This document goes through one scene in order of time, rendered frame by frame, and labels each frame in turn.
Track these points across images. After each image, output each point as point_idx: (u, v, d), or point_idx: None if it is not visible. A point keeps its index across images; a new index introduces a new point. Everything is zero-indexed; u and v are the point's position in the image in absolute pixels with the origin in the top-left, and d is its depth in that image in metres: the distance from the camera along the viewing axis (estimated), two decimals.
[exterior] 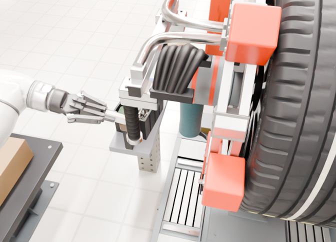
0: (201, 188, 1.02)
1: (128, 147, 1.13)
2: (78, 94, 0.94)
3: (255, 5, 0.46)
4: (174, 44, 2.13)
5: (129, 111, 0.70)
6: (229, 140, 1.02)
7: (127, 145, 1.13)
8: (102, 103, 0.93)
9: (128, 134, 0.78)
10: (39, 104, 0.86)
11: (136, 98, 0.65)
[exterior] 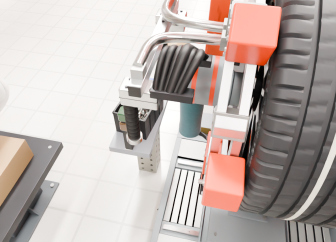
0: (201, 188, 1.02)
1: (128, 147, 1.13)
2: None
3: (255, 5, 0.46)
4: (174, 44, 2.13)
5: (129, 111, 0.70)
6: (229, 140, 1.02)
7: (127, 145, 1.13)
8: None
9: (128, 134, 0.78)
10: None
11: (136, 98, 0.65)
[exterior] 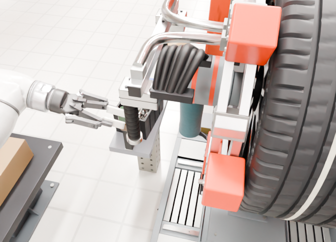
0: (201, 188, 1.02)
1: (128, 147, 1.13)
2: (77, 94, 0.94)
3: (255, 5, 0.46)
4: (174, 44, 2.13)
5: (129, 111, 0.70)
6: (229, 140, 1.02)
7: (127, 145, 1.13)
8: (103, 99, 0.94)
9: (128, 134, 0.78)
10: (39, 104, 0.86)
11: (136, 98, 0.65)
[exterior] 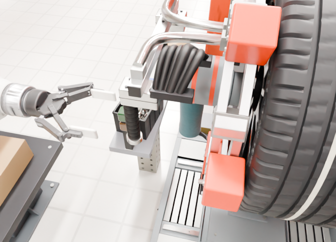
0: (201, 188, 1.02)
1: (128, 147, 1.13)
2: None
3: (255, 5, 0.46)
4: (174, 44, 2.13)
5: (129, 111, 0.70)
6: (229, 140, 1.02)
7: (127, 145, 1.13)
8: (61, 138, 0.72)
9: (128, 134, 0.78)
10: None
11: (136, 98, 0.65)
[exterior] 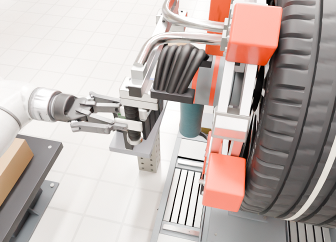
0: (202, 188, 1.02)
1: (128, 147, 1.13)
2: None
3: (256, 5, 0.46)
4: (174, 44, 2.13)
5: (130, 111, 0.70)
6: (229, 140, 1.02)
7: (127, 145, 1.13)
8: (105, 131, 0.73)
9: (128, 134, 0.78)
10: None
11: (137, 98, 0.65)
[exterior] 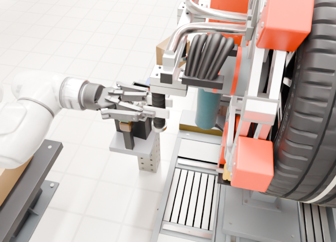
0: (219, 177, 1.05)
1: (128, 147, 1.13)
2: None
3: None
4: None
5: (158, 98, 0.73)
6: None
7: (127, 145, 1.13)
8: (134, 118, 0.76)
9: (153, 122, 0.81)
10: None
11: (166, 85, 0.68)
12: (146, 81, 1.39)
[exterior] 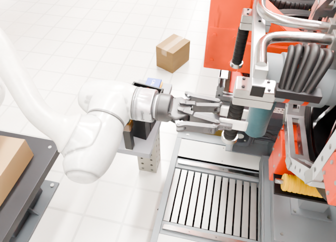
0: (275, 187, 1.02)
1: (128, 147, 1.13)
2: None
3: None
4: (174, 44, 2.13)
5: (238, 110, 0.70)
6: None
7: (127, 145, 1.13)
8: (210, 131, 0.73)
9: (225, 134, 0.78)
10: None
11: (253, 97, 0.65)
12: (146, 81, 1.39)
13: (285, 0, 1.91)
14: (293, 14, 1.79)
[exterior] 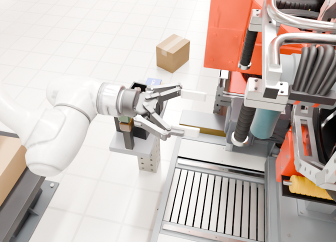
0: (283, 189, 1.02)
1: (128, 147, 1.13)
2: None
3: None
4: (174, 44, 2.13)
5: (249, 112, 0.70)
6: None
7: (127, 145, 1.13)
8: (163, 137, 0.72)
9: (236, 136, 0.77)
10: None
11: (265, 99, 0.65)
12: (146, 81, 1.39)
13: (285, 0, 1.91)
14: (293, 14, 1.79)
